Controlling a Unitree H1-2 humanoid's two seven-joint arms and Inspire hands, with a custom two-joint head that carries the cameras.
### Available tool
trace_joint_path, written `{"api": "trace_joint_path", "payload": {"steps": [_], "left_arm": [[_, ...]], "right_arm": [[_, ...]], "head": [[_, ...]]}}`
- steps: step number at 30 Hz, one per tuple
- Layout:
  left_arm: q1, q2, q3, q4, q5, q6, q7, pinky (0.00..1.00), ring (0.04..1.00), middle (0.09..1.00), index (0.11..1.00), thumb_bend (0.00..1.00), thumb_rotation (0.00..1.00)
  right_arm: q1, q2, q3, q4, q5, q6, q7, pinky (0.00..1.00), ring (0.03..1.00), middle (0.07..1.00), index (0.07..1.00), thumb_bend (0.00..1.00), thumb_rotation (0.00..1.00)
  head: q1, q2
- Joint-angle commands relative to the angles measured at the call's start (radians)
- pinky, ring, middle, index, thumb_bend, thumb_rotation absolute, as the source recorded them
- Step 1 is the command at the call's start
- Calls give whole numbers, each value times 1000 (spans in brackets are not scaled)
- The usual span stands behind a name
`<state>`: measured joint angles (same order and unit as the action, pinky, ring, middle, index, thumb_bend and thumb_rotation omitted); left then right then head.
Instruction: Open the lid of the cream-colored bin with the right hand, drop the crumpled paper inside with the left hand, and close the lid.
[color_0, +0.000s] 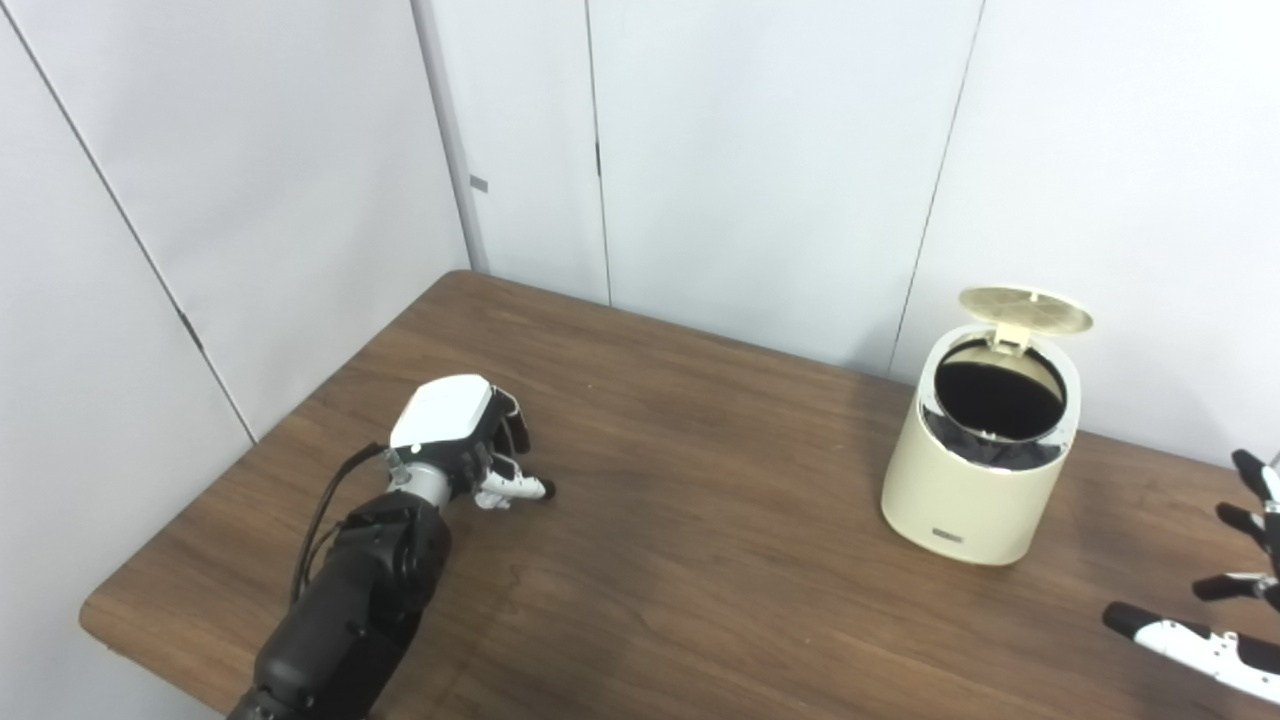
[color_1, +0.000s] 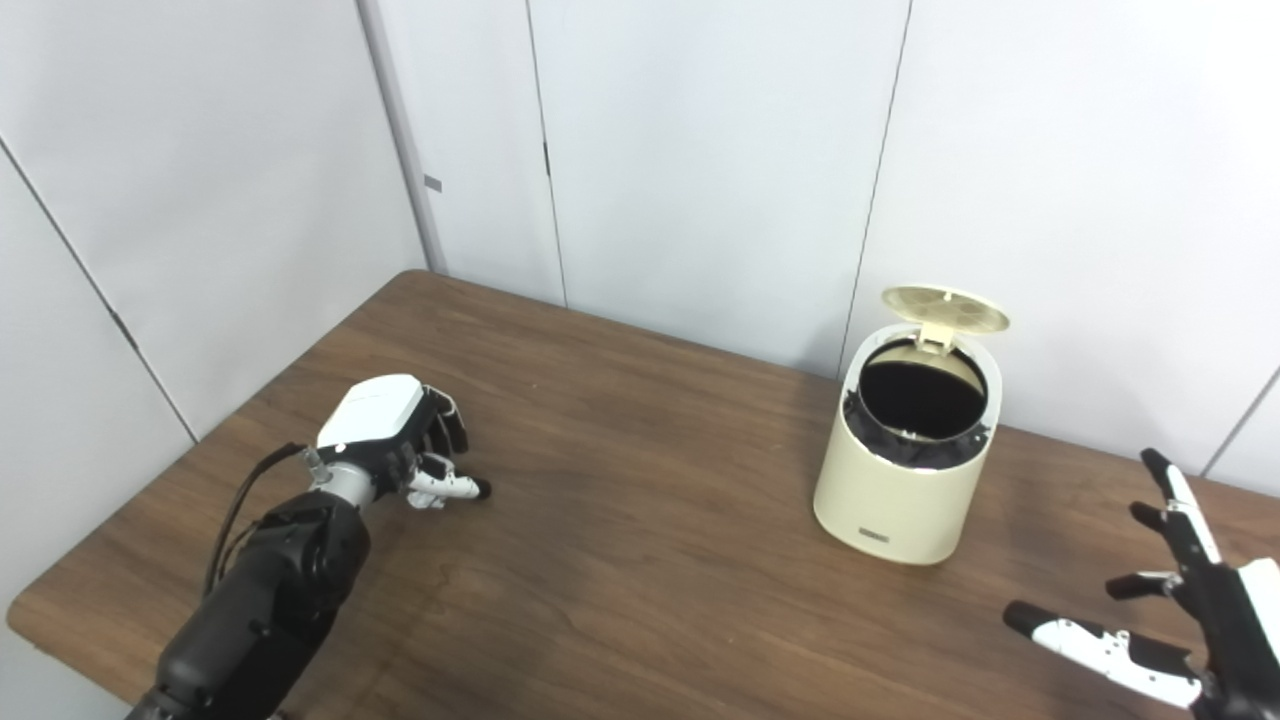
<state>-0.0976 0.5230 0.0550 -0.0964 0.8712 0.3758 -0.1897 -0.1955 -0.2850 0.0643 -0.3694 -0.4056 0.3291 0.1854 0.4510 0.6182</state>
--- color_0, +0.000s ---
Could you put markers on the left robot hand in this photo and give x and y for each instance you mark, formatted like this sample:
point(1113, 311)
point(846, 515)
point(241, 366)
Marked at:
point(445, 410)

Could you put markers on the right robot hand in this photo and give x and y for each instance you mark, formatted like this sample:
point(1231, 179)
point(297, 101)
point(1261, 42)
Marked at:
point(1220, 648)

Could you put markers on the cream desktop trash bin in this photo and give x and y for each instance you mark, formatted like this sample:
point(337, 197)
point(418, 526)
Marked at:
point(950, 500)

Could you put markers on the cream round bin lid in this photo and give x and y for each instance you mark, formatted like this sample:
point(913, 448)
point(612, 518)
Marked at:
point(1025, 310)

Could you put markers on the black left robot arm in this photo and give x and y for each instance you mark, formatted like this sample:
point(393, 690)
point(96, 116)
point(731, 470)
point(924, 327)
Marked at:
point(350, 610)

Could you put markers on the black bin liner bag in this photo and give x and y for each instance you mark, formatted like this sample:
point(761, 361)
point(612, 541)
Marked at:
point(1000, 400)

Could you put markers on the grey wall corner post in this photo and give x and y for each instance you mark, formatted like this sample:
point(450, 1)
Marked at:
point(452, 140)

